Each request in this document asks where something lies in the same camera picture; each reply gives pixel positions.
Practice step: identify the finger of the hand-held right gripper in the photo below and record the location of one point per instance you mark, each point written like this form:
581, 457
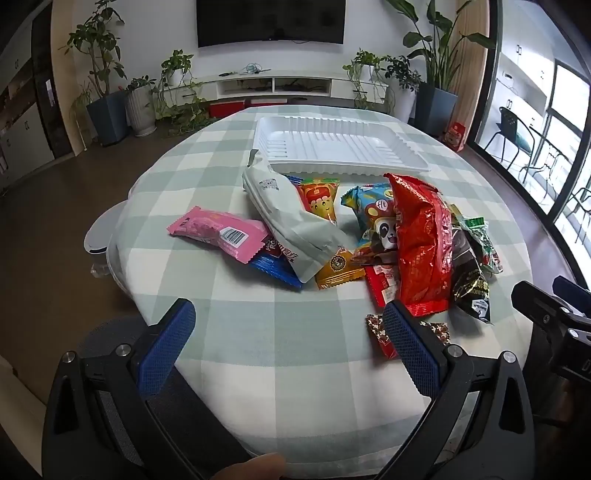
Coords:
572, 293
531, 302

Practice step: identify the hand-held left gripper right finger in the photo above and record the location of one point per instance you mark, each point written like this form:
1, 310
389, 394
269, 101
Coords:
411, 350

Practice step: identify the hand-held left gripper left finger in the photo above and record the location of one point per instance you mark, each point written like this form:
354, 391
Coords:
168, 350

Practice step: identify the red star pattern candy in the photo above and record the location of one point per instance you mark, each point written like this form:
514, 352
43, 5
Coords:
378, 334

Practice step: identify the black and gold packet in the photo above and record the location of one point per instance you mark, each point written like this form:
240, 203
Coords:
471, 286

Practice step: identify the green snack packet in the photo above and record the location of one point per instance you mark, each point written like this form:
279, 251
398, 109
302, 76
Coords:
482, 240

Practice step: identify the large shiny red packet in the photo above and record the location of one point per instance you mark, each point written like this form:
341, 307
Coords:
422, 249

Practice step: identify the orange snack packet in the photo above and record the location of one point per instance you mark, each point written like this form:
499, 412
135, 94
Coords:
337, 270

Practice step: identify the pink snack packet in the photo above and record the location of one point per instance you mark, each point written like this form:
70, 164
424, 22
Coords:
212, 228

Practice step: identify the blue cake packet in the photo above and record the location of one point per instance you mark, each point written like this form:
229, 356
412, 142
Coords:
272, 270

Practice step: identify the blue panda snack packet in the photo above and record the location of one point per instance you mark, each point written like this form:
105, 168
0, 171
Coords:
374, 217

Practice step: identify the yellow cartoon snack packet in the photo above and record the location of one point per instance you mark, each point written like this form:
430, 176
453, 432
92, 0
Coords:
321, 198

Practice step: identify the large white snack pouch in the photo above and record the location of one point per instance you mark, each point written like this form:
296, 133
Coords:
286, 217

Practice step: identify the white plastic tray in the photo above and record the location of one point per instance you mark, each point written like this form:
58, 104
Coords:
332, 143

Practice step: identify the person's left hand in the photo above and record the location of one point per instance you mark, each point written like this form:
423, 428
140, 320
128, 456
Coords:
258, 468

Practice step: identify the black balcony chair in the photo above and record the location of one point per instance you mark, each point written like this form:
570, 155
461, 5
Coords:
508, 124
579, 198

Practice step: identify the white stool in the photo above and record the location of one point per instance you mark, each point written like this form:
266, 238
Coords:
99, 240

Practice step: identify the metal balcony table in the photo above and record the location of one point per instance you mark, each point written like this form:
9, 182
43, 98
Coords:
547, 152

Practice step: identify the red printed bag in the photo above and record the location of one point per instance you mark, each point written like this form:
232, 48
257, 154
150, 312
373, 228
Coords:
455, 137

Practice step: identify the large-leaf plant in blue pot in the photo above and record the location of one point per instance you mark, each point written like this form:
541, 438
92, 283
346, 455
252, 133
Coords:
436, 108

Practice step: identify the plant in tall white pot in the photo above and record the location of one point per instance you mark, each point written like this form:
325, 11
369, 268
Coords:
404, 99

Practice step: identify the plant in white ribbed pot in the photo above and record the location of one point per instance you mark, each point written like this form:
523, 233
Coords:
141, 110

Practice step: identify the potted tree in blue pot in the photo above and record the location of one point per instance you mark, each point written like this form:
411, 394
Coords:
108, 115

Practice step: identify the red storage box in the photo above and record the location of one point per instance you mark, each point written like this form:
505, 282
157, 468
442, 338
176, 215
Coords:
258, 102
226, 110

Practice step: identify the white television cabinet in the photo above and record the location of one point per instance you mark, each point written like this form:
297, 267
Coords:
240, 83

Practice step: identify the trailing pothos plant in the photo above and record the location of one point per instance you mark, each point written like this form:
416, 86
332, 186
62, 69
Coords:
178, 64

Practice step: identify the trailing vine plant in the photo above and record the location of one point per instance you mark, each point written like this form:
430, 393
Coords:
364, 62

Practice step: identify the wooden wall cabinet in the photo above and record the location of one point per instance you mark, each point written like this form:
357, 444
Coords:
27, 129

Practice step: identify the black wall television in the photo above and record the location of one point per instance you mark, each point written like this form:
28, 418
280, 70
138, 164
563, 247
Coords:
270, 21

